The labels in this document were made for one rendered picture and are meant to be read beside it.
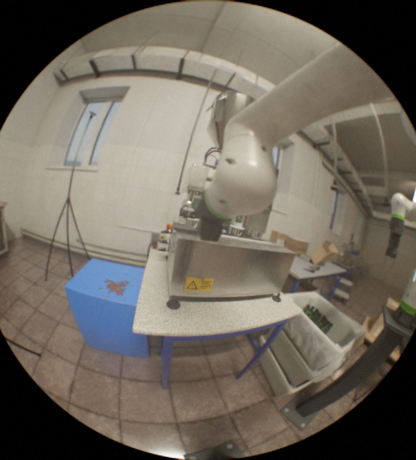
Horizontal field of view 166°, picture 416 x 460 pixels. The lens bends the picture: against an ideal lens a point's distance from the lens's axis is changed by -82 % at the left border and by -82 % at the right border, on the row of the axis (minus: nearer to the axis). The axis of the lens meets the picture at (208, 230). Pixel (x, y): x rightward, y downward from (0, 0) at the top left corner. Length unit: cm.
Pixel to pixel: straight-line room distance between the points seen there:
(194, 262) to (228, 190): 35
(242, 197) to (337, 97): 22
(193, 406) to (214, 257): 102
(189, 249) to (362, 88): 56
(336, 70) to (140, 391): 140
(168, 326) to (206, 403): 81
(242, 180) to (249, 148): 6
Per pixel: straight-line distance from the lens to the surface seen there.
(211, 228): 36
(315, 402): 128
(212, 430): 117
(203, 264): 51
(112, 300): 82
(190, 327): 52
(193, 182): 71
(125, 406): 117
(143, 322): 51
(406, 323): 92
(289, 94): 26
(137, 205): 214
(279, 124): 26
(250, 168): 20
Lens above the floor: 114
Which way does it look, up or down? 9 degrees down
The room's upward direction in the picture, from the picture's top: 13 degrees clockwise
